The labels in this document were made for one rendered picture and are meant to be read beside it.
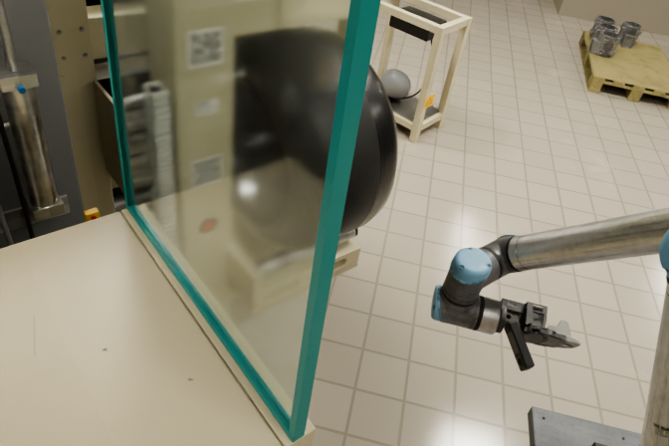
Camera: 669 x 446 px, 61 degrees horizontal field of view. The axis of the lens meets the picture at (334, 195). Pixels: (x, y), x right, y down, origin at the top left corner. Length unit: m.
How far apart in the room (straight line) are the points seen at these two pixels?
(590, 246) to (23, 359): 1.06
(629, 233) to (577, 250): 0.13
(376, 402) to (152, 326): 1.58
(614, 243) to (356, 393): 1.39
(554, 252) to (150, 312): 0.87
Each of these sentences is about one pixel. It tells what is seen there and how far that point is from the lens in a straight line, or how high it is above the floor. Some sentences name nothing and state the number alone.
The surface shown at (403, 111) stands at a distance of 3.95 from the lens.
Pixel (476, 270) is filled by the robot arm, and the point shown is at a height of 1.07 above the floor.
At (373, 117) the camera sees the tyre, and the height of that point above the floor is 1.34.
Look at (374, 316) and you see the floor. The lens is 2.65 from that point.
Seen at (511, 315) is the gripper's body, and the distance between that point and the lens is 1.55.
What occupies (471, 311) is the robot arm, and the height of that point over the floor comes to 0.94.
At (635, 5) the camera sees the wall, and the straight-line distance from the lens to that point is 7.31.
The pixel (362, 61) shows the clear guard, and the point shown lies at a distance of 0.44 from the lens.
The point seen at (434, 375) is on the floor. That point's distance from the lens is 2.53.
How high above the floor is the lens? 1.98
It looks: 37 degrees down
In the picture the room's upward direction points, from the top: 9 degrees clockwise
